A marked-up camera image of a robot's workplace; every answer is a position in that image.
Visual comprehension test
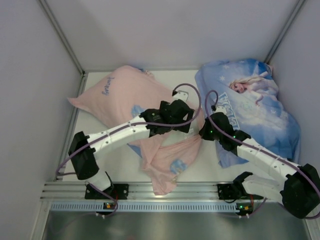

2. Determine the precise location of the pink pillowcase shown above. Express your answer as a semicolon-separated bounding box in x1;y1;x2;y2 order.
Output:
66;64;205;197

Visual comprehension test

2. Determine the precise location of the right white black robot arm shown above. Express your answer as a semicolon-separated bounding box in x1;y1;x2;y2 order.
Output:
199;112;320;220

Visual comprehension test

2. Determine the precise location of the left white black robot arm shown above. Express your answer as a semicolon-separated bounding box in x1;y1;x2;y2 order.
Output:
68;99;195;195

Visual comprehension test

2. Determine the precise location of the blue Elsa pillow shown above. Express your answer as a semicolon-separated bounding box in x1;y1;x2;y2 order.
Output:
195;58;301;163

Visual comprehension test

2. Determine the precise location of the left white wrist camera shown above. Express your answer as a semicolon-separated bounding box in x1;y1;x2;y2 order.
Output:
172;90;189;102

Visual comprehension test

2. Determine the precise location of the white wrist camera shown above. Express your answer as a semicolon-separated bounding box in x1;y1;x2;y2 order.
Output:
211;105;227;115
172;90;189;102

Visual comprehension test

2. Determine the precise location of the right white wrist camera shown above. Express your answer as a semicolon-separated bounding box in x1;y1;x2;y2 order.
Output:
211;105;227;115

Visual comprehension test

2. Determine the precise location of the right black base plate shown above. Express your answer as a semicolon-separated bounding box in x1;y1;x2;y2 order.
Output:
217;183;263;203

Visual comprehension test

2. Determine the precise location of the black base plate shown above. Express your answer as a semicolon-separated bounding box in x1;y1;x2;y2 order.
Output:
84;183;129;200
217;183;263;203

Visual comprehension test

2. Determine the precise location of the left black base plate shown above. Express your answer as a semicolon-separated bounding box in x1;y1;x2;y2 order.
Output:
84;183;129;200

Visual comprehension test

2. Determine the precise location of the aluminium mounting rail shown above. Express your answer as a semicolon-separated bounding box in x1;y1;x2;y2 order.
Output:
40;181;313;202

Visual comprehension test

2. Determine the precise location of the slotted grey cable duct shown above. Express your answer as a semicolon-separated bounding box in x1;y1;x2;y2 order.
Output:
50;201;251;213

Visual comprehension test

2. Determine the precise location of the left aluminium frame post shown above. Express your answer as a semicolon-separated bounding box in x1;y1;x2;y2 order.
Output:
37;0;86;76

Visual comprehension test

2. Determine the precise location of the aluminium frame post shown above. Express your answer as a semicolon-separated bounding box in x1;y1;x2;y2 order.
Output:
37;0;86;76
264;0;308;64

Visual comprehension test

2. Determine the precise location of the right aluminium frame post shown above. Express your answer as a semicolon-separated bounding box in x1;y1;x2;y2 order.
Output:
264;0;308;64

